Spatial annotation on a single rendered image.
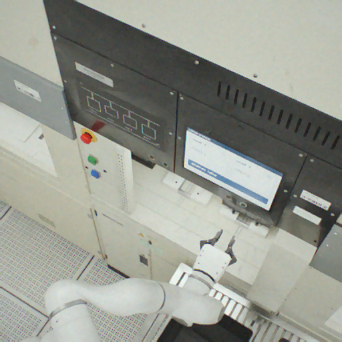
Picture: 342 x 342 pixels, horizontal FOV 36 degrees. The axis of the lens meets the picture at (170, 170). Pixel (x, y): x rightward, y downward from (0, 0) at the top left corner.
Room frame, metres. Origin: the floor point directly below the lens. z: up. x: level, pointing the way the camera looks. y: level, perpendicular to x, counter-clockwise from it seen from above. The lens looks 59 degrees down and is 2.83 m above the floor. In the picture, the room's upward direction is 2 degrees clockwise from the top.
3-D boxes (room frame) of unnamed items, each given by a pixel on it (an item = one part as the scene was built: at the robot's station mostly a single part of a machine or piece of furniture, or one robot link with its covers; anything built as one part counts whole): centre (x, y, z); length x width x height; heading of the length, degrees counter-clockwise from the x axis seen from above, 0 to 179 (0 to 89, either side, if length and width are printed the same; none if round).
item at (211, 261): (0.62, -0.14, 1.19); 0.11 x 0.10 x 0.07; 152
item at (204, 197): (1.12, -0.11, 0.89); 0.22 x 0.21 x 0.04; 151
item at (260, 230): (0.99, -0.34, 0.89); 0.22 x 0.21 x 0.04; 151
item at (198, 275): (0.56, -0.11, 1.19); 0.09 x 0.03 x 0.08; 62
